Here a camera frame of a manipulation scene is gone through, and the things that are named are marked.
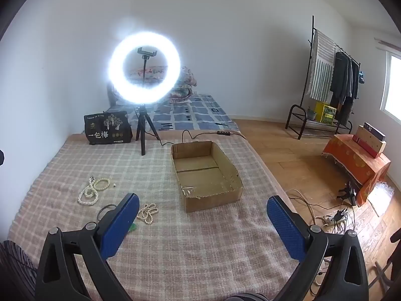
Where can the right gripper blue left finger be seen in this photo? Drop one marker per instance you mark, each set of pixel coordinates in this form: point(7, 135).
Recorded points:
point(58, 275)

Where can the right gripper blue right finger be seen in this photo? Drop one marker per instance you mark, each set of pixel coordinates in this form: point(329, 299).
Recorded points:
point(346, 276)

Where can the green jade pendant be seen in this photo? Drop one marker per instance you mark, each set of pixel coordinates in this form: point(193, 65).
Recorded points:
point(132, 227)

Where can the white power strip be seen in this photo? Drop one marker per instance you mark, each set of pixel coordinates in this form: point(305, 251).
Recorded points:
point(337, 218)

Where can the orange cloth covered table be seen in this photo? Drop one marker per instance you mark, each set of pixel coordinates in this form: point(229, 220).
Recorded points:
point(366, 170)

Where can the boxes on orange table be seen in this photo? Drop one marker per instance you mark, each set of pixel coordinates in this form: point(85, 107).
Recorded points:
point(370, 139)

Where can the black clothes rack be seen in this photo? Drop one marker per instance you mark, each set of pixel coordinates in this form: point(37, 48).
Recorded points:
point(301, 116)

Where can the yellow box on rack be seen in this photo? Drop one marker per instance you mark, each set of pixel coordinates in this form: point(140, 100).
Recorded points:
point(325, 114)

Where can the brown cardboard box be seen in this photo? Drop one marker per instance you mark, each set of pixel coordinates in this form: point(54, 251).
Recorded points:
point(205, 175)

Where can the window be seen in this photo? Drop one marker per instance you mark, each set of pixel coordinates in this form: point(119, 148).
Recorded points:
point(390, 103)

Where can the black tripod stand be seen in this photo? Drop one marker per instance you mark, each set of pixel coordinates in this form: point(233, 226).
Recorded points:
point(143, 118)

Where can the dark hanging clothes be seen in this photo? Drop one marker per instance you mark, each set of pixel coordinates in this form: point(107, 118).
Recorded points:
point(344, 86)

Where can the blue checkered mattress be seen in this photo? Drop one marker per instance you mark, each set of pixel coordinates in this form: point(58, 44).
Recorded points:
point(199, 112)

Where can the folded floral quilt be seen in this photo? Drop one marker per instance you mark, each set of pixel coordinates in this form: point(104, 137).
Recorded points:
point(154, 75)

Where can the striped hanging towel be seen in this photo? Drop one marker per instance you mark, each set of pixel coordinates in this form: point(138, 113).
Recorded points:
point(321, 67)

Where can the phone holder clamp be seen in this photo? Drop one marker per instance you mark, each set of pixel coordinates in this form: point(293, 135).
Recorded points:
point(146, 55)

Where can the white ring light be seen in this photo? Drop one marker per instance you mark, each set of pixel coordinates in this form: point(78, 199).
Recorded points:
point(149, 41)

